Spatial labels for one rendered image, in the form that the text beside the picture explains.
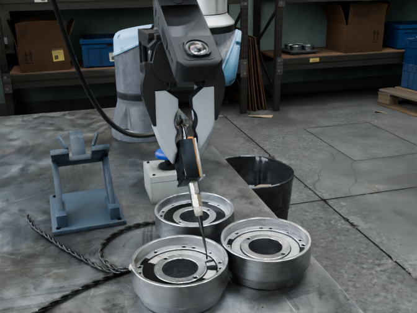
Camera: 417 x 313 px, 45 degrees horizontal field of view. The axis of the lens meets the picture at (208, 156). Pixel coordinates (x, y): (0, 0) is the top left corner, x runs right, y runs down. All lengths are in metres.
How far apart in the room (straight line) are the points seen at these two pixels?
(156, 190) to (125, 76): 0.35
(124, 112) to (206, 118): 0.51
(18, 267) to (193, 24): 0.36
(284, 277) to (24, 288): 0.29
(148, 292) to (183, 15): 0.28
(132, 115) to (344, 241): 1.50
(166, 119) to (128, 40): 0.49
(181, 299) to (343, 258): 1.74
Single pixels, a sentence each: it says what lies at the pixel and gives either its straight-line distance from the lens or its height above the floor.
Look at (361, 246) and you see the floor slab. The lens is 2.34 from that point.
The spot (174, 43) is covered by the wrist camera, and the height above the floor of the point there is 1.07.
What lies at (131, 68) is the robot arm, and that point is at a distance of 1.05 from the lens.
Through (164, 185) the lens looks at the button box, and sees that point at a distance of 0.77.
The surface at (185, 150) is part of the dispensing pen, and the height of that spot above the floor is 0.94.
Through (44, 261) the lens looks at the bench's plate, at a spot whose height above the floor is 0.80.
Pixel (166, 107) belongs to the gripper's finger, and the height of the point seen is 0.99.
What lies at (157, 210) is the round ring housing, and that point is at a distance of 0.68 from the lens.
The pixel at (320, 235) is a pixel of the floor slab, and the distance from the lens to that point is 2.38.
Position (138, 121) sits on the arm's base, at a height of 0.84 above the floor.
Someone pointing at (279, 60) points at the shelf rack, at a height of 0.44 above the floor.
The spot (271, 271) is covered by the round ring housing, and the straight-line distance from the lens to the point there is 0.56.
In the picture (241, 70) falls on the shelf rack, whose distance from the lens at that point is 4.21.
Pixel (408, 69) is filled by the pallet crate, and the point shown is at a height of 0.31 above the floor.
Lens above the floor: 1.13
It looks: 20 degrees down
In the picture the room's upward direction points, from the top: 1 degrees counter-clockwise
